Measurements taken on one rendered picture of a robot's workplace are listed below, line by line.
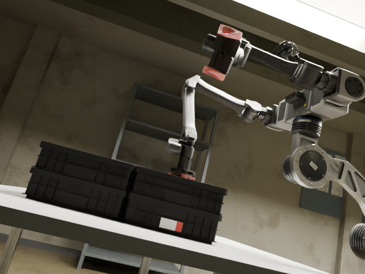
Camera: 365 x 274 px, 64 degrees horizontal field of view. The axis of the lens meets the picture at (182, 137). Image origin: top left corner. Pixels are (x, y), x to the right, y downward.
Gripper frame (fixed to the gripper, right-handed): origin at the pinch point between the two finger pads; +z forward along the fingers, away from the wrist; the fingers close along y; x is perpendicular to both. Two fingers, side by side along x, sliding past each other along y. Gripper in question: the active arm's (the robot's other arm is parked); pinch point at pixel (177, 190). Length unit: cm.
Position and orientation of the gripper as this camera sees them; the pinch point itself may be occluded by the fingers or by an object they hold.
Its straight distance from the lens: 130.2
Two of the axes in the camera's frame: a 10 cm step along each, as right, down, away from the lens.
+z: -2.4, 9.3, -2.7
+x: 6.8, 3.6, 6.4
